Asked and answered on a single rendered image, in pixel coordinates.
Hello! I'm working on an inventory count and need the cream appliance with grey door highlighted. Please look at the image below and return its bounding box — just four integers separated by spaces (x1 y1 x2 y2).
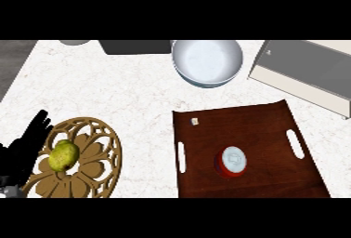
246 40 351 121

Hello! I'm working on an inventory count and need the white round bowl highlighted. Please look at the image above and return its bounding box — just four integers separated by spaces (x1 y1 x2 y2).
170 40 243 89

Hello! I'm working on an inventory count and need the tan carved wooden tray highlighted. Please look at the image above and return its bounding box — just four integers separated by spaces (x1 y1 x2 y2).
21 116 124 199

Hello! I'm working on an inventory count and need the grey round object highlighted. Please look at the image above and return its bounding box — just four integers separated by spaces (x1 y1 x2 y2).
59 40 92 46

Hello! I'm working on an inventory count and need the dark brown wooden tray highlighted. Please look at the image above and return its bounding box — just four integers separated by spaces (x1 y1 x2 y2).
171 99 332 199

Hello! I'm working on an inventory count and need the dark grey box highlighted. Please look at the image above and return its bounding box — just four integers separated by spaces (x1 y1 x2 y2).
99 40 174 56

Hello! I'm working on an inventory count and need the yellow-green lemon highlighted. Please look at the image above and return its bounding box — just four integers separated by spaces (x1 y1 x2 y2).
49 139 81 173

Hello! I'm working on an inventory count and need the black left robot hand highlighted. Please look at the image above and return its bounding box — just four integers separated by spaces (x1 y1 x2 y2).
0 109 55 189

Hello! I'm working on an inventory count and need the red can with pale lid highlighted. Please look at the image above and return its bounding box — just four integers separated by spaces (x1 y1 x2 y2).
212 145 249 179

